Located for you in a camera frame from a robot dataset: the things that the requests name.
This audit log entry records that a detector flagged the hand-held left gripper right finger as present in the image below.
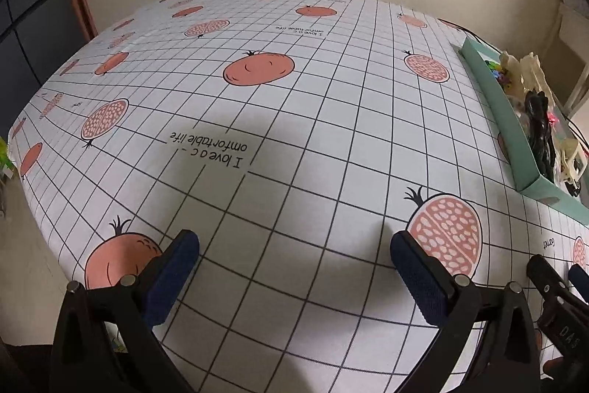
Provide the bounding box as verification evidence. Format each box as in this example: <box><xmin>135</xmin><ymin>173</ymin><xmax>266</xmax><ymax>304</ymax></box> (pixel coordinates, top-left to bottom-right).
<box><xmin>390</xmin><ymin>230</ymin><xmax>540</xmax><ymax>393</ymax></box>

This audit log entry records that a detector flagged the colourful block toy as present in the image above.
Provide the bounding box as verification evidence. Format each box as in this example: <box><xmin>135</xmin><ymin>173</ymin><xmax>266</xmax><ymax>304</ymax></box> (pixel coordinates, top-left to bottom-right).
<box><xmin>483</xmin><ymin>59</ymin><xmax>516</xmax><ymax>92</ymax></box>

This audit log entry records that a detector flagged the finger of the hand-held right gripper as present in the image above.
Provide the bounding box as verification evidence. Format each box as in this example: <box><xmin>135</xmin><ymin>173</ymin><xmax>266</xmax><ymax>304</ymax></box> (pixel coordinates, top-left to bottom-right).
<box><xmin>568</xmin><ymin>264</ymin><xmax>589</xmax><ymax>302</ymax></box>
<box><xmin>527</xmin><ymin>254</ymin><xmax>589</xmax><ymax>364</ymax></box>

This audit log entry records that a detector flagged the fruit print checked tablecloth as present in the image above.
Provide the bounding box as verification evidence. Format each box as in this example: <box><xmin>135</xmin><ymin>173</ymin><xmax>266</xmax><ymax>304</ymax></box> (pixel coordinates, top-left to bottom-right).
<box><xmin>7</xmin><ymin>0</ymin><xmax>589</xmax><ymax>393</ymax></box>

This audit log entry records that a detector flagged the dark cabinet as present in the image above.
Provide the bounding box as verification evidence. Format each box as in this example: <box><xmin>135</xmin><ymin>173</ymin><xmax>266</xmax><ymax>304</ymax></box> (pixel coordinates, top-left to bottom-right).
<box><xmin>0</xmin><ymin>0</ymin><xmax>79</xmax><ymax>108</ymax></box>

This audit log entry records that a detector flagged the cream knitted cloth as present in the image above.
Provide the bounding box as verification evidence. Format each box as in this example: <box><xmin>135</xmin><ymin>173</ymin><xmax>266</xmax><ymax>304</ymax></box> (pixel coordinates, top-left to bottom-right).
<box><xmin>499</xmin><ymin>51</ymin><xmax>560</xmax><ymax>108</ymax></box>

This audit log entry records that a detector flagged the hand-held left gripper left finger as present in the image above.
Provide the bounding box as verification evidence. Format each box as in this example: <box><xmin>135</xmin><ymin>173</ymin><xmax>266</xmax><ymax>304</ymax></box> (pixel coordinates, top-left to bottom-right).
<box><xmin>50</xmin><ymin>229</ymin><xmax>201</xmax><ymax>393</ymax></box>

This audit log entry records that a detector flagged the green object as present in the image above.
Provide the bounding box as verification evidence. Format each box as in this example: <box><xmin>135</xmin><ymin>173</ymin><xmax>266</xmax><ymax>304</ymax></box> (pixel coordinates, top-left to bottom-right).
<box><xmin>0</xmin><ymin>137</ymin><xmax>14</xmax><ymax>179</ymax></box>

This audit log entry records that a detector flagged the black cable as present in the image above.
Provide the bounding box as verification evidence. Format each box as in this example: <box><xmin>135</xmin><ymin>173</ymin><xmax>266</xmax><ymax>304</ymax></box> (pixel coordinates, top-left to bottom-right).
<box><xmin>437</xmin><ymin>19</ymin><xmax>500</xmax><ymax>50</ymax></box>

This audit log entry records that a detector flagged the brown wooden frame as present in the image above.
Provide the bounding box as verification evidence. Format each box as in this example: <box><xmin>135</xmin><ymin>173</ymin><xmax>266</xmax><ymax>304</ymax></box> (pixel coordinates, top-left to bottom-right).
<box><xmin>69</xmin><ymin>0</ymin><xmax>99</xmax><ymax>41</ymax></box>

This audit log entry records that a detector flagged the teal cardboard box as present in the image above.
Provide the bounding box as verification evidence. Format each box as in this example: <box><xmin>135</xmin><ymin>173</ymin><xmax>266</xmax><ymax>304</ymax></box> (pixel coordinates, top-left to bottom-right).
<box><xmin>460</xmin><ymin>38</ymin><xmax>589</xmax><ymax>223</ymax></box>

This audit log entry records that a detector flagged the cream hair claw clip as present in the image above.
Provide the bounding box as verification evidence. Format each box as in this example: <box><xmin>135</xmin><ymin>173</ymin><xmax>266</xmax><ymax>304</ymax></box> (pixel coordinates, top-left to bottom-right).
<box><xmin>554</xmin><ymin>130</ymin><xmax>589</xmax><ymax>184</ymax></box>

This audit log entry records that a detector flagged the white wooden chair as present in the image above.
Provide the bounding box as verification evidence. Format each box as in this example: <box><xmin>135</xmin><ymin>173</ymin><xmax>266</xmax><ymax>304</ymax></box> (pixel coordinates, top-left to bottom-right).
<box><xmin>550</xmin><ymin>1</ymin><xmax>589</xmax><ymax>117</ymax></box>

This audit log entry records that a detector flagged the black figurine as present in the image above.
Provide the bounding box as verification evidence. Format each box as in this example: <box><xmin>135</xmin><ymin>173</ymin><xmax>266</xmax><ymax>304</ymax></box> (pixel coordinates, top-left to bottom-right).
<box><xmin>523</xmin><ymin>90</ymin><xmax>557</xmax><ymax>184</ymax></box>

